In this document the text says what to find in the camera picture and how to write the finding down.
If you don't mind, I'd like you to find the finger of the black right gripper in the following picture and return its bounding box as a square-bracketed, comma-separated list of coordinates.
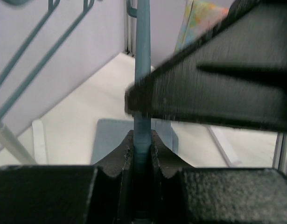
[125, 0, 287, 133]

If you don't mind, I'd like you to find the white metal clothes rack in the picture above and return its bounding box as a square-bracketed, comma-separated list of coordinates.
[0, 119, 287, 172]

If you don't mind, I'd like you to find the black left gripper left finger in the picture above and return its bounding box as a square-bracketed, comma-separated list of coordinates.
[0, 131, 133, 224]

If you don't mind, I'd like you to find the pastel floral hanging cloth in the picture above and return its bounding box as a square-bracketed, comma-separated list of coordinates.
[175, 0, 229, 52]

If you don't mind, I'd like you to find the light blue denim skirt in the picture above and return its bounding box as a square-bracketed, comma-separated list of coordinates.
[91, 119, 178, 164]

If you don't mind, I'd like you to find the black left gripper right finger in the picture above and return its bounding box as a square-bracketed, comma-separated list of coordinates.
[150, 132, 287, 224]

